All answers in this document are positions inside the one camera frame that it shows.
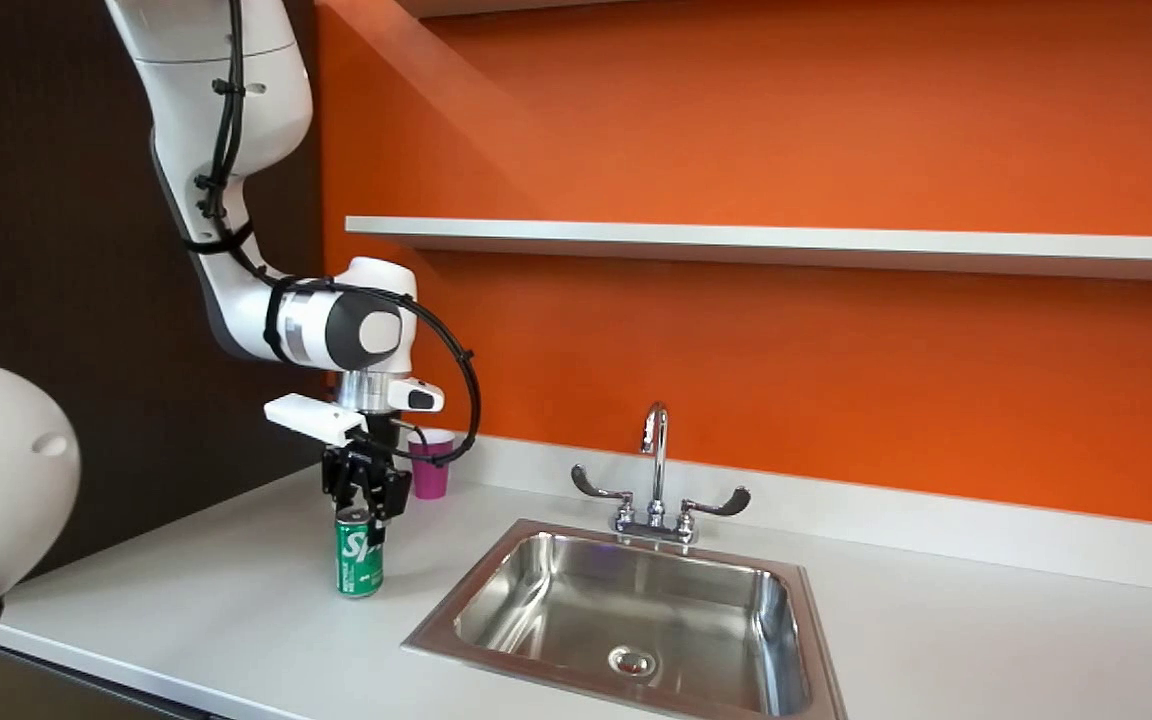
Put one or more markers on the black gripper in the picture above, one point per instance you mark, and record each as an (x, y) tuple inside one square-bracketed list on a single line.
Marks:
[(366, 475)]

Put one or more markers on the green soda can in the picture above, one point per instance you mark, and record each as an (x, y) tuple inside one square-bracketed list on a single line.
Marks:
[(363, 562)]

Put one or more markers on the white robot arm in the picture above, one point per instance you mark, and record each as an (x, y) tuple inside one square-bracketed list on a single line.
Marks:
[(230, 98)]

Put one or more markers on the stainless steel sink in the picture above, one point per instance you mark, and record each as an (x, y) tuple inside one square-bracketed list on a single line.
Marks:
[(698, 632)]

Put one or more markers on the purple plastic cup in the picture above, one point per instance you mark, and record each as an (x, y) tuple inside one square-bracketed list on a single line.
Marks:
[(431, 475)]

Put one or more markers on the chrome faucet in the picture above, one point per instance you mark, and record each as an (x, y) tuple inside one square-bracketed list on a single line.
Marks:
[(655, 519)]

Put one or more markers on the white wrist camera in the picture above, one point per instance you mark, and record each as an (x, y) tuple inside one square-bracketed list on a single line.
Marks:
[(312, 416)]

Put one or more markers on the white wall shelf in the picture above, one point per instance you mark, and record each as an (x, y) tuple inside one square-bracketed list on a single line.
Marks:
[(901, 249)]

